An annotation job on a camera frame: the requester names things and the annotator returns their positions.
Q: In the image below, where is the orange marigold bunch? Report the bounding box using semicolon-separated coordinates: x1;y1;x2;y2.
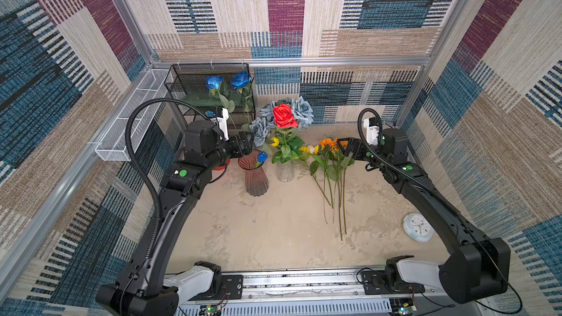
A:
317;138;346;231

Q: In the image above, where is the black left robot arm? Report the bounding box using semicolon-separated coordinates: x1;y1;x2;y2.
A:
95;119;253;315

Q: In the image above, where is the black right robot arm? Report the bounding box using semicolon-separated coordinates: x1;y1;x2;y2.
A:
337;128;511;304

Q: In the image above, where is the clear glass vase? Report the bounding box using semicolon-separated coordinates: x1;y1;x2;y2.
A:
276;161;295;183

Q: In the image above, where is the small blue flower bud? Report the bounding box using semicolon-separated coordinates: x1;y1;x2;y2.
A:
257;152;268;164

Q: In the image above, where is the grey blue rose bunch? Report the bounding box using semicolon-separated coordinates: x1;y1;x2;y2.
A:
249;97;314;147

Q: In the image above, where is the red rose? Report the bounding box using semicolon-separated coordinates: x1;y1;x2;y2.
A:
273;104;298;129

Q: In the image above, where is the right blue rose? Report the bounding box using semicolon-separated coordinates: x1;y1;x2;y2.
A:
231;70;252;90

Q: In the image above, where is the left blue rose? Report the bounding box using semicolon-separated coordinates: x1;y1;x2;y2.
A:
205;75;224;91

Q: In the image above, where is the white round clock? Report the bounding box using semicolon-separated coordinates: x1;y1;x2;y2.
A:
402;213;435;243

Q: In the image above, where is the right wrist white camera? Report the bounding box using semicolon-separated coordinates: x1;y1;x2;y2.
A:
362;116;382;146

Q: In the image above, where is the black wire mesh shelf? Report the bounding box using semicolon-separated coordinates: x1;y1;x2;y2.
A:
165;63;256;128

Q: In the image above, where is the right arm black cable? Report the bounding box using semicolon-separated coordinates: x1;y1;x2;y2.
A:
356;107;466;216

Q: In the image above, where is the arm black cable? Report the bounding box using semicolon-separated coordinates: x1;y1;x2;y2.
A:
356;107;466;216
124;98;216;255

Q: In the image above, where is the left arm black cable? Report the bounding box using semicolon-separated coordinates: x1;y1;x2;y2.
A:
124;98;216;255

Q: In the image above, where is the white wire mesh tray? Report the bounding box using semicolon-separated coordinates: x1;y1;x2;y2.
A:
94;68;171;162

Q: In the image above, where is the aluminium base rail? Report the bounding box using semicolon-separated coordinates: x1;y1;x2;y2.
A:
166;265;493;316

